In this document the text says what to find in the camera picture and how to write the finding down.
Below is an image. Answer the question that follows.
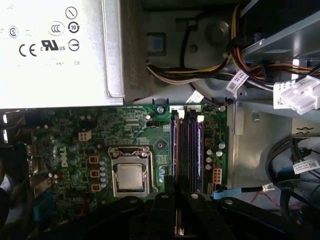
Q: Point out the black cable bundle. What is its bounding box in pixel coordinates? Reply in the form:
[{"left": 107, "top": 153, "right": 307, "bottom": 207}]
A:
[{"left": 266, "top": 137, "right": 320, "bottom": 240}]

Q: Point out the black RAM slot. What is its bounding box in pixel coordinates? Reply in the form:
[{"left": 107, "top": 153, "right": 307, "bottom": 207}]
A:
[
  {"left": 178, "top": 110, "right": 188, "bottom": 191},
  {"left": 188, "top": 110, "right": 197, "bottom": 194}
]

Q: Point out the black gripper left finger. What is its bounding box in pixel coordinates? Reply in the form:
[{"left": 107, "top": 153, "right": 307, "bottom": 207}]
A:
[{"left": 74, "top": 174, "right": 177, "bottom": 240}]

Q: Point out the silver metal drive cage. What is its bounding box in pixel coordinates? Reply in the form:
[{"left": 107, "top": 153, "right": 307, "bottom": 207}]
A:
[{"left": 237, "top": 0, "right": 320, "bottom": 111}]

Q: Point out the black open PC case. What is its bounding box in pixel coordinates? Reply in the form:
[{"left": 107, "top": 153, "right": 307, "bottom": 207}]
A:
[{"left": 0, "top": 0, "right": 320, "bottom": 240}]

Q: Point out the metal CPU socket cover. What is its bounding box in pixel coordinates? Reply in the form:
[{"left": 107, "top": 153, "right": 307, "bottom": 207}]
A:
[{"left": 111, "top": 147, "right": 152, "bottom": 198}]

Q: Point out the blue plastic case latch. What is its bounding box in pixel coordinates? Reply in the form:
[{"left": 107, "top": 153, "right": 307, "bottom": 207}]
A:
[{"left": 148, "top": 33, "right": 168, "bottom": 55}]

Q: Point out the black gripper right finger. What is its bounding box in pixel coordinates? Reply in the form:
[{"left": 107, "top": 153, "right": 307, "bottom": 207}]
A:
[{"left": 181, "top": 191, "right": 310, "bottom": 240}]

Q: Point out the blue SATA cable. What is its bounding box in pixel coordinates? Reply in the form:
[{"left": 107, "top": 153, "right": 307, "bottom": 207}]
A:
[{"left": 212, "top": 186, "right": 266, "bottom": 200}]

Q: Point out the metal socket locking lever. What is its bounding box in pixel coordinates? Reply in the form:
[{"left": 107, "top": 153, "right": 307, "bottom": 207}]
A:
[{"left": 107, "top": 146, "right": 155, "bottom": 192}]

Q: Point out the grey power supply unit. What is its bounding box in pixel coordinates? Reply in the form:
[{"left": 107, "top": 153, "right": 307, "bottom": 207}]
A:
[{"left": 0, "top": 0, "right": 148, "bottom": 110}]

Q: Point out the yellow white power wire bundle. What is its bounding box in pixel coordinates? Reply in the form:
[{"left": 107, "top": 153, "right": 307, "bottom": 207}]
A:
[{"left": 146, "top": 3, "right": 320, "bottom": 92}]

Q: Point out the black RAM stick blue label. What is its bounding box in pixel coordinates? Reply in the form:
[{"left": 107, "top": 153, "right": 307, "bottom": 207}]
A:
[
  {"left": 196, "top": 114, "right": 205, "bottom": 194},
  {"left": 171, "top": 109, "right": 183, "bottom": 237}
]

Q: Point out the white plastic wire connector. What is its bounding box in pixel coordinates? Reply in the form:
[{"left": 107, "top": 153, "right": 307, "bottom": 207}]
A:
[{"left": 273, "top": 74, "right": 320, "bottom": 116}]

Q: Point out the silver CPU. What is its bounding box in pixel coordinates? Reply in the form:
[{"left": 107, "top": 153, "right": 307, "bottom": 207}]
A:
[{"left": 117, "top": 163, "right": 144, "bottom": 190}]

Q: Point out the thin red black wire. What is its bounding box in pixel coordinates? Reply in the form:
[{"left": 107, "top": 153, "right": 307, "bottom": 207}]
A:
[{"left": 246, "top": 183, "right": 301, "bottom": 211}]

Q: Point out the green motherboard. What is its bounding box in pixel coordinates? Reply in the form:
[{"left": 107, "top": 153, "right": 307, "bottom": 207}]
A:
[{"left": 22, "top": 103, "right": 230, "bottom": 226}]

